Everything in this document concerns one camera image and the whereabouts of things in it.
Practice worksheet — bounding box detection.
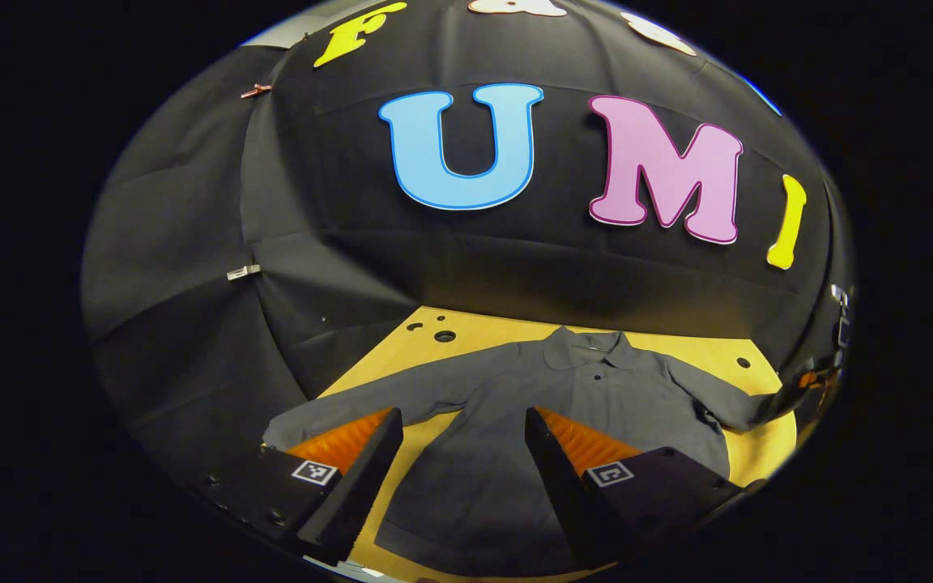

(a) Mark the black backdrop cloth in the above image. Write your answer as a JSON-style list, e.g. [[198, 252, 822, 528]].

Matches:
[[82, 0, 856, 504]]

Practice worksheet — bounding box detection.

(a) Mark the grey long-sleeved shirt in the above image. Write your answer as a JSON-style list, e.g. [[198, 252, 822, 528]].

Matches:
[[262, 326, 796, 577]]

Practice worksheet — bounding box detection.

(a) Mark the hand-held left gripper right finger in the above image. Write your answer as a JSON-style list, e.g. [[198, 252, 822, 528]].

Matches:
[[525, 406, 747, 569]]

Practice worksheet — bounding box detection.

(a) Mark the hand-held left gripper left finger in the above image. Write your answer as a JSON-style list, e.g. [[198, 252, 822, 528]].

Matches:
[[199, 407, 405, 568]]

